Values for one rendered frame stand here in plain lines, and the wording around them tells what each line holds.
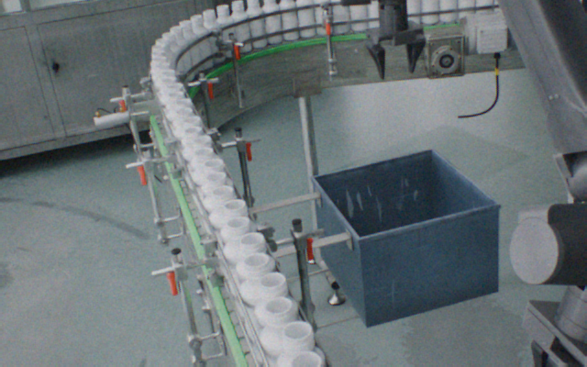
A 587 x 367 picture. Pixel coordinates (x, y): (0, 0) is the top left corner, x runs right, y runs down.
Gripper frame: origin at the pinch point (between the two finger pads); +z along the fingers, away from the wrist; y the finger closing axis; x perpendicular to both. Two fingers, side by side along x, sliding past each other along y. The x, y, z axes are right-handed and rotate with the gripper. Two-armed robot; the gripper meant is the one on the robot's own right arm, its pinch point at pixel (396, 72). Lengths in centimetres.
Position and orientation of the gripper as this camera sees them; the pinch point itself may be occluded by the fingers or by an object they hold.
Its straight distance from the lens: 160.1
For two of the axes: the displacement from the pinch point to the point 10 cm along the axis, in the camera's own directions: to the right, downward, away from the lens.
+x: 2.6, 4.1, -8.8
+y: -9.6, 2.2, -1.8
